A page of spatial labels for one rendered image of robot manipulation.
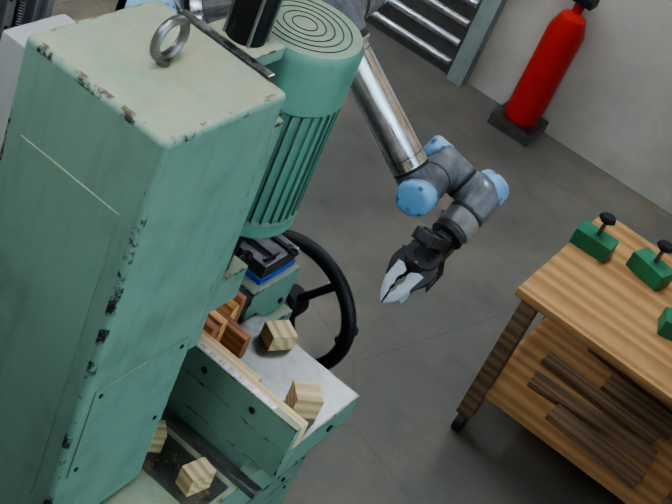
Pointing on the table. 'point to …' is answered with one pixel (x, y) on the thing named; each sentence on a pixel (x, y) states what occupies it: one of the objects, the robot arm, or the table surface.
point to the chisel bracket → (230, 283)
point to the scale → (236, 375)
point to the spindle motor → (303, 106)
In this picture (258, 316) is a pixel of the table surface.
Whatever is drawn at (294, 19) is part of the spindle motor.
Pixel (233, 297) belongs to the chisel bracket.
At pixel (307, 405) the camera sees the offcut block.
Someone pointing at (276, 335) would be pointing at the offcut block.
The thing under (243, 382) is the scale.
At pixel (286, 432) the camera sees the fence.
